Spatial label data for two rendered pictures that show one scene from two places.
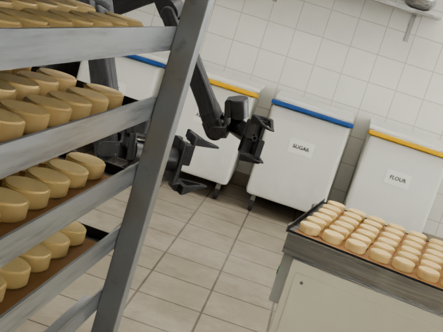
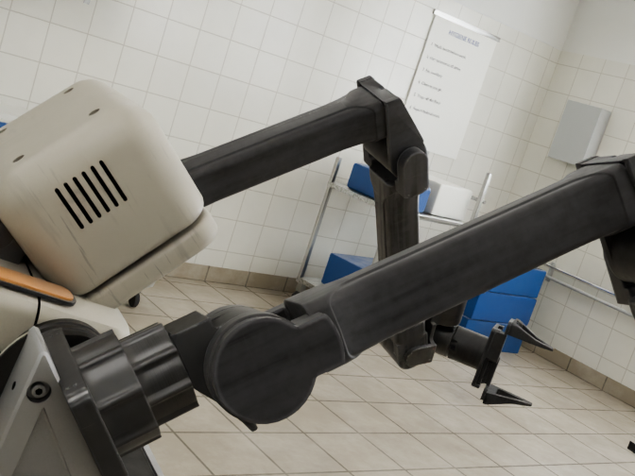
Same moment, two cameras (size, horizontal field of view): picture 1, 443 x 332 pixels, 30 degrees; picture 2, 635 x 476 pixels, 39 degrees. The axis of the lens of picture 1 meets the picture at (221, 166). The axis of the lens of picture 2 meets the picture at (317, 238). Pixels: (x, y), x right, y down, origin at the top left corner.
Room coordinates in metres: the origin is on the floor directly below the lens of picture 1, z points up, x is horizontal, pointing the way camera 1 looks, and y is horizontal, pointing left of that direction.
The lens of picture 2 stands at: (1.61, 1.18, 1.32)
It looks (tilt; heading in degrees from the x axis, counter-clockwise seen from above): 9 degrees down; 315
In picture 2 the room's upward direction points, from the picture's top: 18 degrees clockwise
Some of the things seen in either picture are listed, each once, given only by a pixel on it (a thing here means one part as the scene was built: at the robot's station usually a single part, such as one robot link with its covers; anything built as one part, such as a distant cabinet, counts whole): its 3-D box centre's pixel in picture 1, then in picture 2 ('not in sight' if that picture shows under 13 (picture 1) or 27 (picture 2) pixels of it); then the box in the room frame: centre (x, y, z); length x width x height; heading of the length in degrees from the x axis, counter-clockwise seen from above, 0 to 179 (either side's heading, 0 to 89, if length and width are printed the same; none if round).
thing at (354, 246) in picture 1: (355, 246); not in sight; (1.85, -0.35, 0.91); 0.05 x 0.05 x 0.02
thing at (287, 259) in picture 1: (293, 265); not in sight; (2.03, -0.25, 0.77); 0.24 x 0.04 x 0.14; 165
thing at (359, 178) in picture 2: not in sight; (388, 187); (5.16, -2.76, 0.88); 0.40 x 0.30 x 0.16; 179
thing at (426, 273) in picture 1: (428, 274); not in sight; (1.80, -0.52, 0.91); 0.05 x 0.05 x 0.02
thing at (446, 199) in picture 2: not in sight; (425, 192); (5.19, -3.14, 0.90); 0.44 x 0.36 x 0.20; 4
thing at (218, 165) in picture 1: (207, 130); not in sight; (5.56, 0.17, 0.39); 0.64 x 0.54 x 0.77; 176
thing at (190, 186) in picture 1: (189, 177); not in sight; (1.86, 0.06, 0.95); 0.09 x 0.07 x 0.07; 119
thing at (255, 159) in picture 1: (256, 153); (506, 385); (2.37, -0.08, 0.95); 0.09 x 0.07 x 0.07; 29
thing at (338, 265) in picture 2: not in sight; (376, 280); (5.19, -2.96, 0.29); 0.56 x 0.38 x 0.20; 93
